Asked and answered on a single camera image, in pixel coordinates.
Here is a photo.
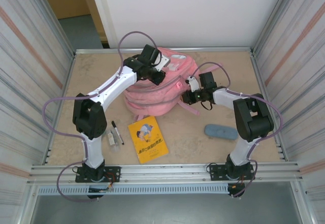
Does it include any yellow book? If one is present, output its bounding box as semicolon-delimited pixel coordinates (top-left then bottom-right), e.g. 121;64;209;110
127;115;170;165

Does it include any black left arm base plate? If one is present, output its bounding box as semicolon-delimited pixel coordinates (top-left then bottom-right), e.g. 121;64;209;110
75;166;121;183

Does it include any aluminium upright post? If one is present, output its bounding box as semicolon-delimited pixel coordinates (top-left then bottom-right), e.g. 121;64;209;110
37;0;76;56
253;0;293;52

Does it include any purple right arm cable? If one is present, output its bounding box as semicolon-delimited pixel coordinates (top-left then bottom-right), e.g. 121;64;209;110
190;61;283;198

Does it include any grey slotted cable duct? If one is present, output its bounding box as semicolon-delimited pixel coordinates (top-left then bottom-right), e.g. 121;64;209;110
37;184;231;196

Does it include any black marker pen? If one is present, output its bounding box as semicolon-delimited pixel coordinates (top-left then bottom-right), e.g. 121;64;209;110
111;120;125;146

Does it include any pink backpack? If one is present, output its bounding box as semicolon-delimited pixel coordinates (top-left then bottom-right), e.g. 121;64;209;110
123;46;224;121

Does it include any small clear glue stick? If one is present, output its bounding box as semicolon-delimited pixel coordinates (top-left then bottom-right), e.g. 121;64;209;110
106;130;121;154

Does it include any grey metal sheet panel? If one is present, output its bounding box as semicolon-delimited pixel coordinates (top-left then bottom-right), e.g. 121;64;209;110
30;195;305;224

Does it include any small circuit board with wires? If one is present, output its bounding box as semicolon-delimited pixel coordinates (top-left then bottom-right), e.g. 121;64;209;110
87;183;114;194
227;182;246;199

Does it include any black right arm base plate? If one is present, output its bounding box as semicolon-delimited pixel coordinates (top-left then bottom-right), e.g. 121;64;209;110
208;163;254;181

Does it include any wide aluminium rail under arm bases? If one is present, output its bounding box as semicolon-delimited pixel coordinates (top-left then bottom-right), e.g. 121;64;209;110
27;161;304;184

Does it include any aluminium table side rail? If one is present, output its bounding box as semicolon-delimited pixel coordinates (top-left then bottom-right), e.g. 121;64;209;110
42;52;77;165
250;51;289;162

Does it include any blue-grey pencil case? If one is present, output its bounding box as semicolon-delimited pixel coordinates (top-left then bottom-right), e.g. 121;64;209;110
204;124;239;141

